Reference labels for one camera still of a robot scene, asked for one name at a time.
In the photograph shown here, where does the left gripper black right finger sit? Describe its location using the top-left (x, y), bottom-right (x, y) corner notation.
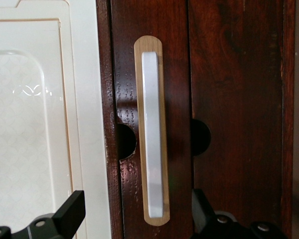
top-left (191, 188), bottom-right (291, 239)

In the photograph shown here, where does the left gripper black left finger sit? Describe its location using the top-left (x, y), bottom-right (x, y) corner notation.
top-left (0, 190), bottom-right (86, 239)

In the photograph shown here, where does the white drawer handle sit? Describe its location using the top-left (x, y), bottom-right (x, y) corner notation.
top-left (141, 50), bottom-right (165, 218)

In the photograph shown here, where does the dark wood drawer with handle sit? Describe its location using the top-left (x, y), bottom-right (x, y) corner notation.
top-left (111, 0), bottom-right (193, 239)

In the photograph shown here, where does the dark wood drawer without handle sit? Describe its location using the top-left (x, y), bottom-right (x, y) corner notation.
top-left (188, 0), bottom-right (285, 239)

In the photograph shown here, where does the light wood handle backplate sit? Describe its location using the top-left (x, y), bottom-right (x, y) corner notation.
top-left (134, 35), bottom-right (171, 227)

